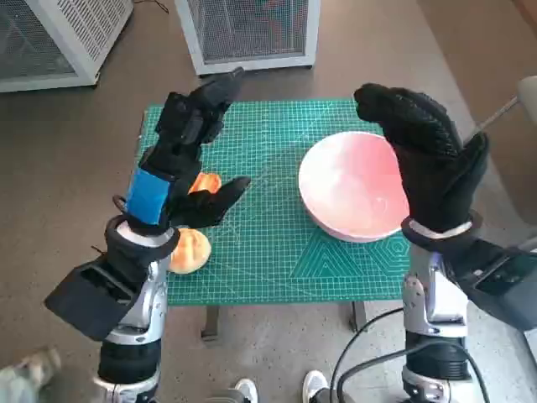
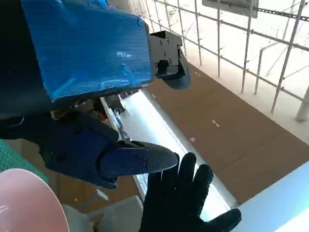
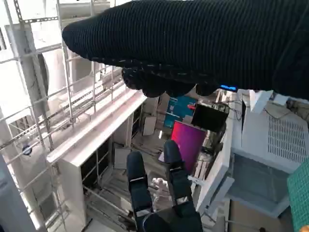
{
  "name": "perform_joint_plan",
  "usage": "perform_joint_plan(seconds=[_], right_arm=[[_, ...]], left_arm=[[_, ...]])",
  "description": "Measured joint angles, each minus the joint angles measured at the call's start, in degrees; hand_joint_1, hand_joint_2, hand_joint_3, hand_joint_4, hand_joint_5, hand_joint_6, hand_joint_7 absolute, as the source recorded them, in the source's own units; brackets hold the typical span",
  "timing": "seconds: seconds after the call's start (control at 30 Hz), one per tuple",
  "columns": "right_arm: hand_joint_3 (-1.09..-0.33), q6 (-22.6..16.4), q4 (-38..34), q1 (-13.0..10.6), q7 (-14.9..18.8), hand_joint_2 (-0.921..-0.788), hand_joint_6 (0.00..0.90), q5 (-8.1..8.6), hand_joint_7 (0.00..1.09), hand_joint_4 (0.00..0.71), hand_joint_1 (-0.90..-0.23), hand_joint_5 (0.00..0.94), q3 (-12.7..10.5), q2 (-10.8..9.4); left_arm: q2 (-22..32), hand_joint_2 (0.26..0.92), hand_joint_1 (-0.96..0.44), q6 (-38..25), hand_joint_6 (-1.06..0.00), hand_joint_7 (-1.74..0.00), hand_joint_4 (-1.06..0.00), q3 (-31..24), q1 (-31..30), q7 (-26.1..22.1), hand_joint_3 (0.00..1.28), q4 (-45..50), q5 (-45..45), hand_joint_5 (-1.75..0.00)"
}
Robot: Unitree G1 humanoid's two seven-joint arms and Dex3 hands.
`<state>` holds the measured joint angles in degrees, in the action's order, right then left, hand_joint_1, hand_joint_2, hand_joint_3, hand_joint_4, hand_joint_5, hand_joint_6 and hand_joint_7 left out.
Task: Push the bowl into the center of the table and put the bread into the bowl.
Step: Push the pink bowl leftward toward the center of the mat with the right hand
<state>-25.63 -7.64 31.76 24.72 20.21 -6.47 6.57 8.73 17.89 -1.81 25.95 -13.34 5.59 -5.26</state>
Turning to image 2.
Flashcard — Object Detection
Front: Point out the pink bowl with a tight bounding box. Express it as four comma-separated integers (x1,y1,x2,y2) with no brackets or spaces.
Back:
0,168,70,232

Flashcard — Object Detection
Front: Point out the white flat panel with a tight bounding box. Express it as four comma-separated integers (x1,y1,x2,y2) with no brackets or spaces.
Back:
231,161,309,232

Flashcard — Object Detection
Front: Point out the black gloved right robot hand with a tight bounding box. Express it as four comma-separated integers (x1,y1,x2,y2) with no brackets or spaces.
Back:
140,152,242,232

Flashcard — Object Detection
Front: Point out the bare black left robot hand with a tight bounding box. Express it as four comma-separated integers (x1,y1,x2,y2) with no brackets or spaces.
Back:
0,0,192,190

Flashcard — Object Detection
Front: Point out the shiny silver metal rail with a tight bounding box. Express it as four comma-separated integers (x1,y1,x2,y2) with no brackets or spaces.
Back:
100,89,239,222

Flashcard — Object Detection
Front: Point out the white tube scaffold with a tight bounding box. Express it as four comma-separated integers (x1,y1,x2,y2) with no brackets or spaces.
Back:
142,0,309,121

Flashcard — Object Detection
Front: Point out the green cutting mat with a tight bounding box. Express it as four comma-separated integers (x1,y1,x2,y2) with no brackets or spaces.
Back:
0,139,50,184

